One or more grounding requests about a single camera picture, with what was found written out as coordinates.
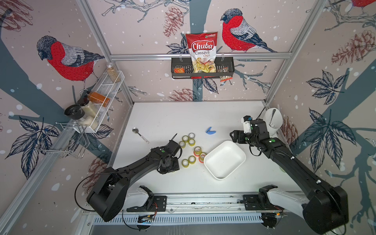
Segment small snack packet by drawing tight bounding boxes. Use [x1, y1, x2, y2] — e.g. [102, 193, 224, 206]
[220, 67, 233, 83]

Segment black lid spice jar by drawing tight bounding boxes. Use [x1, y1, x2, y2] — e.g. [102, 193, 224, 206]
[64, 104, 90, 125]

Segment blue plastic clip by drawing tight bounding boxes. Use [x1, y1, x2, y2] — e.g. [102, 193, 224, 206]
[206, 127, 216, 135]

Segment black wire wall basket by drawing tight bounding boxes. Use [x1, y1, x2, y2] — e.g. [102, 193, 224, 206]
[171, 57, 234, 79]

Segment orange spice bottle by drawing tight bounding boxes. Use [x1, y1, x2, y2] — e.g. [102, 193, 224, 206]
[87, 92, 111, 107]

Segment white utensil holder cup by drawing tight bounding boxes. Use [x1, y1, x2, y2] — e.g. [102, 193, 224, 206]
[262, 108, 283, 136]

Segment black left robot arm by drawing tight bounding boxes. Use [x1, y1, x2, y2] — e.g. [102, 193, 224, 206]
[86, 140, 182, 222]

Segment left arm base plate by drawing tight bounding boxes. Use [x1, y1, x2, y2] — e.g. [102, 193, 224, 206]
[123, 186, 167, 212]

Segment Chuba cassava chips bag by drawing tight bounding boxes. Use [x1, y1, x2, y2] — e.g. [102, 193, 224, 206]
[186, 32, 217, 73]

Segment red core tape roll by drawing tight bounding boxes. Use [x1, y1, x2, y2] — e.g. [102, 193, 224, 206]
[193, 146, 202, 157]
[199, 152, 206, 163]

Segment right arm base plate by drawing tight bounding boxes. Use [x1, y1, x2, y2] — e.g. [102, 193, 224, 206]
[239, 185, 284, 212]

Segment clear spice jar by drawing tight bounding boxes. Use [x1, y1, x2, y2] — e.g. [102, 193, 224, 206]
[106, 63, 121, 83]

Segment white wire spice rack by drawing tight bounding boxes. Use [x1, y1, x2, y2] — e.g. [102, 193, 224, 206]
[73, 70, 125, 134]

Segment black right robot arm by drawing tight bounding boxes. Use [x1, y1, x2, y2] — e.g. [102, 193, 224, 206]
[230, 116, 349, 235]

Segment chrome wire rack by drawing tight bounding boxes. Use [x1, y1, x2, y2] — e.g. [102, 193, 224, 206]
[34, 122, 90, 159]

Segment metal spoon on table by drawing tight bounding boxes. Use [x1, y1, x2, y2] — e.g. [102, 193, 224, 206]
[132, 127, 149, 144]

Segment white storage box tray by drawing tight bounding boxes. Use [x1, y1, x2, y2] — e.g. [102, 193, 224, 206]
[204, 141, 246, 181]

